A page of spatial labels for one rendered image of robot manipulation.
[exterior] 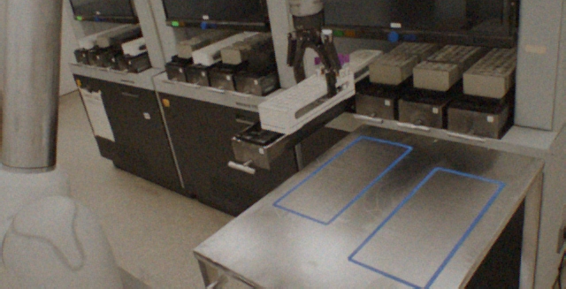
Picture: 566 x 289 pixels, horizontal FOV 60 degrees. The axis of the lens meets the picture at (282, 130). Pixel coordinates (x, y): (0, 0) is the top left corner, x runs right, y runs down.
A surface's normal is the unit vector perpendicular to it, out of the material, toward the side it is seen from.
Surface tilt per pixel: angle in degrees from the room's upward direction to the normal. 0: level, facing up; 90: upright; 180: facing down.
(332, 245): 0
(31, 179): 47
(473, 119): 90
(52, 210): 6
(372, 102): 90
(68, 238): 67
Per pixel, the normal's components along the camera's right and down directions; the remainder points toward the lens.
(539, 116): -0.65, 0.41
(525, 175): -0.15, -0.90
